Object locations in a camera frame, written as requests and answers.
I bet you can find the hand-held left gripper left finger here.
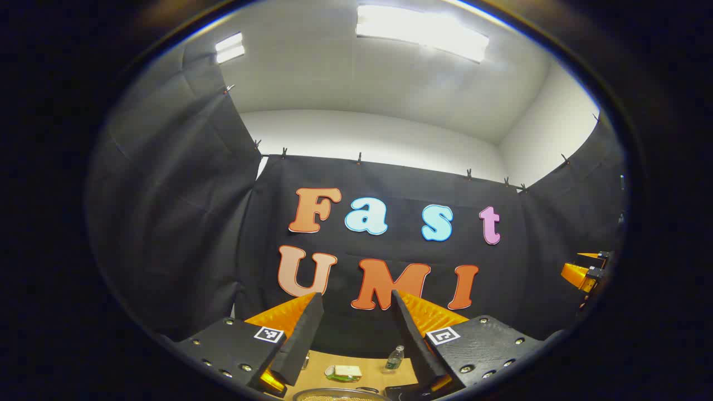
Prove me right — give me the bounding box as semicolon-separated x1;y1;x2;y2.
177;292;325;398

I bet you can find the row of black cloth clips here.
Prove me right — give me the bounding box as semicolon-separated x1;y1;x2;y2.
223;84;602;193

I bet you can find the black backdrop cloth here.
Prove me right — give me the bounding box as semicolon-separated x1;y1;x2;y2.
86;42;627;357

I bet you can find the steel pot with black handle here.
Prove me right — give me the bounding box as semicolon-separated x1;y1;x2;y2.
292;387;390;401

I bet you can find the large ceiling light panel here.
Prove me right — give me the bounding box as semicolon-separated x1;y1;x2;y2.
355;4;491;63

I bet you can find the small ceiling light panel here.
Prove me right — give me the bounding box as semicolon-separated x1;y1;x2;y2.
215;32;246;64

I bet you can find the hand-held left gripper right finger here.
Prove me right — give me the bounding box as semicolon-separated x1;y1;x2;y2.
392;290;544;396

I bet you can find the white bread lettuce sandwich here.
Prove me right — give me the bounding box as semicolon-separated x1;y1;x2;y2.
326;365;363;383

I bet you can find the clear plastic water bottle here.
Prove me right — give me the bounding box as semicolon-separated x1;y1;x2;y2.
384;345;406;373

